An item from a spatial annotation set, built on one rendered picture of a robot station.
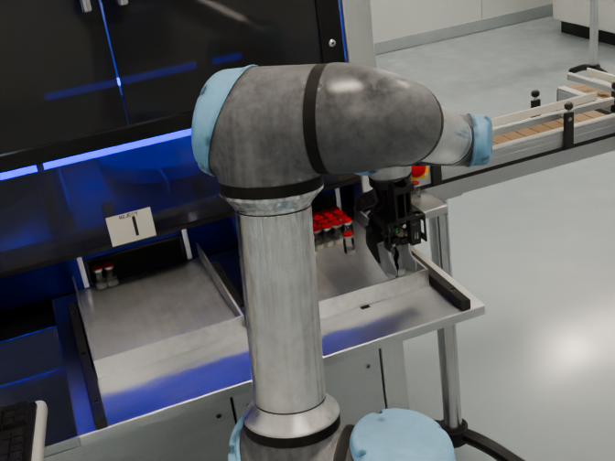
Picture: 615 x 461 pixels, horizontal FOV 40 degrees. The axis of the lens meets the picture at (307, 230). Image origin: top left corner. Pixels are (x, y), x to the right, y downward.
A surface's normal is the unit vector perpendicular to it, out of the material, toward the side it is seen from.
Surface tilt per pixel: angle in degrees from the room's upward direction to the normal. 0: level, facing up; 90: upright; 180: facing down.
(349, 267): 0
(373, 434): 8
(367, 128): 84
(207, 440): 90
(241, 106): 55
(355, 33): 90
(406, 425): 8
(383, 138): 98
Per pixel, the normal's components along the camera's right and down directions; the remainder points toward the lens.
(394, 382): 0.35, 0.36
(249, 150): -0.26, 0.29
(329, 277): -0.13, -0.90
